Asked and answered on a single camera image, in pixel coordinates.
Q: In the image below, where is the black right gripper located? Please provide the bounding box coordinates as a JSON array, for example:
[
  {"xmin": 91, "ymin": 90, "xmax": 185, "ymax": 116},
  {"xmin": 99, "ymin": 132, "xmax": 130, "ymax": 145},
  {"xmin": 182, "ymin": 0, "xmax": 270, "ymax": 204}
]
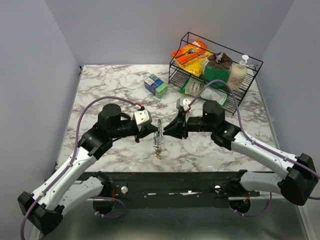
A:
[{"xmin": 162, "ymin": 110, "xmax": 215, "ymax": 140}]

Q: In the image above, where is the metal disc with keyrings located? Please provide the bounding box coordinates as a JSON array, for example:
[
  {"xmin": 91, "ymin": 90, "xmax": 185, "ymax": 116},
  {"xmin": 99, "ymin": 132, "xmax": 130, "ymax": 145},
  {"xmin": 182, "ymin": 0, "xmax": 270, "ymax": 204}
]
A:
[{"xmin": 153, "ymin": 119, "xmax": 163, "ymax": 160}]

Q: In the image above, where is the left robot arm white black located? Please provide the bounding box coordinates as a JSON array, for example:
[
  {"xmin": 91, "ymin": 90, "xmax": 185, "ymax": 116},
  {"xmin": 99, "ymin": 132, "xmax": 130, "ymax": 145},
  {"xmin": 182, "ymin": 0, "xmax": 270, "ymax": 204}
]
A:
[{"xmin": 17, "ymin": 103, "xmax": 157, "ymax": 236}]

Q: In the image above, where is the green white snack pouch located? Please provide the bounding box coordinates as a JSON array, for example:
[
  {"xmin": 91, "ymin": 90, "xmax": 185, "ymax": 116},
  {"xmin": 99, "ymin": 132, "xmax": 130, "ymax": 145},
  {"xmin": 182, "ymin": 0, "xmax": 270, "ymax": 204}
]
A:
[{"xmin": 179, "ymin": 78, "xmax": 229, "ymax": 107}]

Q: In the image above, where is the blue green box stack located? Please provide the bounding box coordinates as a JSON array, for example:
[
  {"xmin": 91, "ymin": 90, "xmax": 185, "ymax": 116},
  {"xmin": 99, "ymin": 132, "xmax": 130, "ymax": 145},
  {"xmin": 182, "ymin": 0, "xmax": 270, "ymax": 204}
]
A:
[{"xmin": 144, "ymin": 74, "xmax": 168, "ymax": 99}]

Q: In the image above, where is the yellow snack bag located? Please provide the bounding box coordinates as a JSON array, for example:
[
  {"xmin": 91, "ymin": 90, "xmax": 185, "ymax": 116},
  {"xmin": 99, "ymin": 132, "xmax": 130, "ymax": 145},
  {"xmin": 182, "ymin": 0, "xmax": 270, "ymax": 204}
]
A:
[{"xmin": 175, "ymin": 51, "xmax": 213, "ymax": 77}]

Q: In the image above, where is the green brown paper bag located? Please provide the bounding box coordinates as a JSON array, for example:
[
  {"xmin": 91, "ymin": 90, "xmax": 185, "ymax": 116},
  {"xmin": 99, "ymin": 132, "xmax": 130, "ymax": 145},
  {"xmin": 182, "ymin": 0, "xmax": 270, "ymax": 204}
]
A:
[{"xmin": 201, "ymin": 52, "xmax": 233, "ymax": 83}]

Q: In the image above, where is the cream pump soap bottle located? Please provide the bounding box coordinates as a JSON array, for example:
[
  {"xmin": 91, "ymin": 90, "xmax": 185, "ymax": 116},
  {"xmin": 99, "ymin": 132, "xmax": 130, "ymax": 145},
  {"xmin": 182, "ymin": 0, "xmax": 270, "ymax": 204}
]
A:
[{"xmin": 226, "ymin": 54, "xmax": 250, "ymax": 90}]

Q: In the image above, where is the orange razor package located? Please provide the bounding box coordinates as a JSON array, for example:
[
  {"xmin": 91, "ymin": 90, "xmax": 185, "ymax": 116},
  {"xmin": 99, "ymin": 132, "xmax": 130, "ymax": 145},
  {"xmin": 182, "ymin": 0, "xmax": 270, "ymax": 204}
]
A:
[{"xmin": 170, "ymin": 39, "xmax": 208, "ymax": 66}]

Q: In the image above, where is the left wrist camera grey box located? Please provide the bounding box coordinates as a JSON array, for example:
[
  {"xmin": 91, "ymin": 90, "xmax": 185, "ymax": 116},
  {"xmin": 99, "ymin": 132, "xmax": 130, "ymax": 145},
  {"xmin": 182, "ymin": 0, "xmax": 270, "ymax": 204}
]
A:
[{"xmin": 134, "ymin": 109, "xmax": 153, "ymax": 127}]

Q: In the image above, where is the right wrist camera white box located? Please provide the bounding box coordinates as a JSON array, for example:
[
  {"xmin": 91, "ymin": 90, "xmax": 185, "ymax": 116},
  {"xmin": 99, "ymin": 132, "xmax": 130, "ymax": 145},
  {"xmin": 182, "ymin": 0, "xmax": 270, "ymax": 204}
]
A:
[{"xmin": 176, "ymin": 97, "xmax": 191, "ymax": 112}]

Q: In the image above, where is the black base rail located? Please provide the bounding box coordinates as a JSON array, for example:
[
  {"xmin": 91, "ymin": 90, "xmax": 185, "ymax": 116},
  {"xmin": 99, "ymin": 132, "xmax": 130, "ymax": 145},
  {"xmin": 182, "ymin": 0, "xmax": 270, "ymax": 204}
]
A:
[{"xmin": 78, "ymin": 170, "xmax": 260, "ymax": 209}]

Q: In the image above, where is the black wire rack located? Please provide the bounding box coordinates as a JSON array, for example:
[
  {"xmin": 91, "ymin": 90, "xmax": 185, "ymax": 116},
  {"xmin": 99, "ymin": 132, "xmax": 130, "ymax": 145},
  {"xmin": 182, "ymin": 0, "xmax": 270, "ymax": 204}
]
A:
[{"xmin": 168, "ymin": 31, "xmax": 264, "ymax": 114}]

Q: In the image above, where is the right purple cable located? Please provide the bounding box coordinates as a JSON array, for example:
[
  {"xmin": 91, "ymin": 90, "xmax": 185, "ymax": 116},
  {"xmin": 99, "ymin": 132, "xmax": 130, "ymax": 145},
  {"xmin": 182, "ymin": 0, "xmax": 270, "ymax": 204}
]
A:
[{"xmin": 187, "ymin": 79, "xmax": 320, "ymax": 218}]

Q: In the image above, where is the purple cable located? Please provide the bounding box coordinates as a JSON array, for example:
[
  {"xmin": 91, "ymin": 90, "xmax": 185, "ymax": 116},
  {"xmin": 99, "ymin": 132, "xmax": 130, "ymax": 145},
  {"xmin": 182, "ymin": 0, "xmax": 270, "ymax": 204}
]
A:
[
  {"xmin": 19, "ymin": 96, "xmax": 142, "ymax": 240},
  {"xmin": 187, "ymin": 79, "xmax": 320, "ymax": 218}
]

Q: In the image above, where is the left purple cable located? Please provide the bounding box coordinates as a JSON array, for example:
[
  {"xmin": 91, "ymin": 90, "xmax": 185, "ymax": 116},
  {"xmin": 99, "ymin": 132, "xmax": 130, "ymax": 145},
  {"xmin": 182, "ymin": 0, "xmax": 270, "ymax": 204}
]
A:
[{"xmin": 19, "ymin": 96, "xmax": 142, "ymax": 240}]

